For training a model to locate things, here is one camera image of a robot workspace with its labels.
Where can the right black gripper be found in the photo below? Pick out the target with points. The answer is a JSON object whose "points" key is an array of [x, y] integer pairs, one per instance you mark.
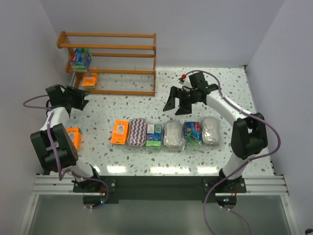
{"points": [[183, 99]]}

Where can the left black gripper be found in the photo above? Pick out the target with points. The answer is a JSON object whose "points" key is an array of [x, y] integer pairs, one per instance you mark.
{"points": [[74, 98]]}

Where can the orange sponge box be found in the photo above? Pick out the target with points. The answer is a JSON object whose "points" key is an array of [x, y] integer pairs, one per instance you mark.
{"points": [[90, 80], [120, 132], [75, 135]]}

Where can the blue label green sponge pack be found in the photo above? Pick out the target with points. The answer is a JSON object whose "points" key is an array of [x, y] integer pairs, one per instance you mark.
{"points": [[154, 136]]}

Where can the purple wavy striped sponge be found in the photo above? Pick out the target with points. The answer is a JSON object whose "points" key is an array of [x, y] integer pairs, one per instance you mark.
{"points": [[137, 132]]}

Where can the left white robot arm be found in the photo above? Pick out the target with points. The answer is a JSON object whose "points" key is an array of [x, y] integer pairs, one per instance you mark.
{"points": [[52, 143]]}

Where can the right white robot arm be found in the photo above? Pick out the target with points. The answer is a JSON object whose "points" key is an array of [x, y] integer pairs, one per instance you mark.
{"points": [[249, 135]]}

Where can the wooden two-tier shelf rack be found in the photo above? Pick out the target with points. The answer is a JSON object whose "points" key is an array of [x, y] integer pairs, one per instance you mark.
{"points": [[63, 42]]}

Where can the grey wrapped sponge centre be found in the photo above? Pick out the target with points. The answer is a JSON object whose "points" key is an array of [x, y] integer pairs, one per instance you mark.
{"points": [[173, 136]]}

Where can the grey wrapped sponge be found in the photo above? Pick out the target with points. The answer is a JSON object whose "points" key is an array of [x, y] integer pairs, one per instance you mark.
{"points": [[173, 136], [210, 128]]}

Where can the grey wrapped sponge right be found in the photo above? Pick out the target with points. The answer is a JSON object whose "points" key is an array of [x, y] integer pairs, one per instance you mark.
{"points": [[210, 128]]}

